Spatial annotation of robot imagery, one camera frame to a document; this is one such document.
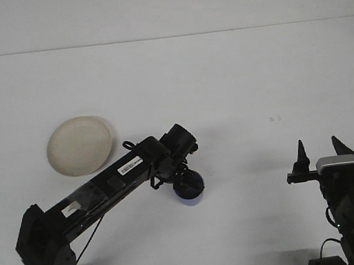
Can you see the pale blue cup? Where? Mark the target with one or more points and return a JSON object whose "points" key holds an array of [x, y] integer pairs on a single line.
{"points": [[192, 201]]}

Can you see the pale cream round plate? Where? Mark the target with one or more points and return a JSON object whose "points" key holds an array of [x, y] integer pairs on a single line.
{"points": [[74, 146]]}

